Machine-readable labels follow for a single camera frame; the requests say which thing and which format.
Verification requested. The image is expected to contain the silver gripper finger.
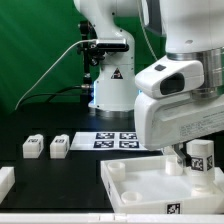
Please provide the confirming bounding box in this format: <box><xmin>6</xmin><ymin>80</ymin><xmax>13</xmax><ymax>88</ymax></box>
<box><xmin>162</xmin><ymin>144</ymin><xmax>186</xmax><ymax>167</ymax></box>

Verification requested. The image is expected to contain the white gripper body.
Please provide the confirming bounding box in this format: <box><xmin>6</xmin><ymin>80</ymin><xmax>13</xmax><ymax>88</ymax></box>
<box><xmin>134</xmin><ymin>93</ymin><xmax>224</xmax><ymax>151</ymax></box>

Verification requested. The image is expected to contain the white square table top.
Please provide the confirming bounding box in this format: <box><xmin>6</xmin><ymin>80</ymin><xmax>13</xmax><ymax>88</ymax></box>
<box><xmin>101</xmin><ymin>155</ymin><xmax>224</xmax><ymax>214</ymax></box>

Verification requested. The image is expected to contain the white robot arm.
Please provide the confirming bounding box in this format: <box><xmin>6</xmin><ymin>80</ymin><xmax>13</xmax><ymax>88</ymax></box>
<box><xmin>73</xmin><ymin>0</ymin><xmax>224</xmax><ymax>150</ymax></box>

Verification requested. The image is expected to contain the white sheet with markers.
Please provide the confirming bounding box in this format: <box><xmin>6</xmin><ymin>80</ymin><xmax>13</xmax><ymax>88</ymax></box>
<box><xmin>71</xmin><ymin>132</ymin><xmax>145</xmax><ymax>151</ymax></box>

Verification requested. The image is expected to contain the white left obstacle block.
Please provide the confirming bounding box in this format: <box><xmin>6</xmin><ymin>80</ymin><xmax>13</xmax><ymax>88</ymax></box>
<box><xmin>0</xmin><ymin>167</ymin><xmax>15</xmax><ymax>204</ymax></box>

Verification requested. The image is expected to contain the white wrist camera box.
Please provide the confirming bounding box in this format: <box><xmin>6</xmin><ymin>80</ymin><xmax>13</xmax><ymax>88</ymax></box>
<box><xmin>135</xmin><ymin>57</ymin><xmax>204</xmax><ymax>99</ymax></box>

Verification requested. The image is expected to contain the black camera stand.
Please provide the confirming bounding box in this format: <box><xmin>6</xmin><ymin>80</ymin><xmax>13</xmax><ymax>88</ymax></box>
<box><xmin>77</xmin><ymin>20</ymin><xmax>97</xmax><ymax>103</ymax></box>

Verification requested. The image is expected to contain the silver camera on stand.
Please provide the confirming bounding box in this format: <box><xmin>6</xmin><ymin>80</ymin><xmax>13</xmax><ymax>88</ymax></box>
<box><xmin>96</xmin><ymin>39</ymin><xmax>129</xmax><ymax>52</ymax></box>

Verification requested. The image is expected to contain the black base cable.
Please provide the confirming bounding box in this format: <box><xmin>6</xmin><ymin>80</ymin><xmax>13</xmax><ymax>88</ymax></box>
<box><xmin>19</xmin><ymin>84</ymin><xmax>95</xmax><ymax>108</ymax></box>

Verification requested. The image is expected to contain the grey camera cable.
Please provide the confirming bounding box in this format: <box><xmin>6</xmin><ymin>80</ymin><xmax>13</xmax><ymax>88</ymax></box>
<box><xmin>14</xmin><ymin>39</ymin><xmax>98</xmax><ymax>111</ymax></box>

